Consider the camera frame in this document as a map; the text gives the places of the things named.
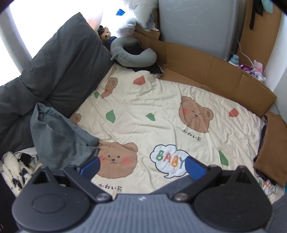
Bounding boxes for brown cardboard sheet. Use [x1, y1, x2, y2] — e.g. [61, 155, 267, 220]
[133, 23, 277, 118]

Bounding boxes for white cable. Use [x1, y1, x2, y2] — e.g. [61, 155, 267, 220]
[236, 39, 267, 81]

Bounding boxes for light blue denim jeans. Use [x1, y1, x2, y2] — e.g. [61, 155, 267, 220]
[30, 102, 100, 171]

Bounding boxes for dark grey knit cloth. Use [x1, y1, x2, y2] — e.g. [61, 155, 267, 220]
[155, 176, 195, 195]

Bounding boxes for teal cloth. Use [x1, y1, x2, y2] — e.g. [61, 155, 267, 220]
[261, 0, 274, 11]

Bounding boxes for purple white refill packet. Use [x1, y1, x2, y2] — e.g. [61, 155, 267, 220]
[239, 64, 267, 83]

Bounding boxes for black hanging strap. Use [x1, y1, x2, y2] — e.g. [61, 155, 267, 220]
[249, 0, 265, 30]

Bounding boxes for brown teddy bear toy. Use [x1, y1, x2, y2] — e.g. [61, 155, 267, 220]
[98, 25, 117, 43]

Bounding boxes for grey neck pillow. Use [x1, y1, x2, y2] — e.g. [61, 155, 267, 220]
[110, 37, 157, 68]

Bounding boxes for cardboard panel on wall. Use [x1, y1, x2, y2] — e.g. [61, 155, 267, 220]
[238, 4, 283, 74]

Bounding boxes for grey upright board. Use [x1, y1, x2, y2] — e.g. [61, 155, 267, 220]
[157, 0, 244, 62]

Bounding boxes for black cloth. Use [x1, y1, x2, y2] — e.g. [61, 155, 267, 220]
[122, 44, 164, 79]

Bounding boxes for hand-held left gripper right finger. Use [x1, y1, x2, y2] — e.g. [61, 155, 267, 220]
[171, 156, 256, 203]

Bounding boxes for cream bear print bedsheet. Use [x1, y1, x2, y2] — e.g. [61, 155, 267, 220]
[69, 65, 285, 200]

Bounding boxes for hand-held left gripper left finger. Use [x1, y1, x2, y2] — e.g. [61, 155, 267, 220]
[31, 157, 112, 203]

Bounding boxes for black white fleece blanket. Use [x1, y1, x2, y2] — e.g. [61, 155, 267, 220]
[0, 151, 42, 198]

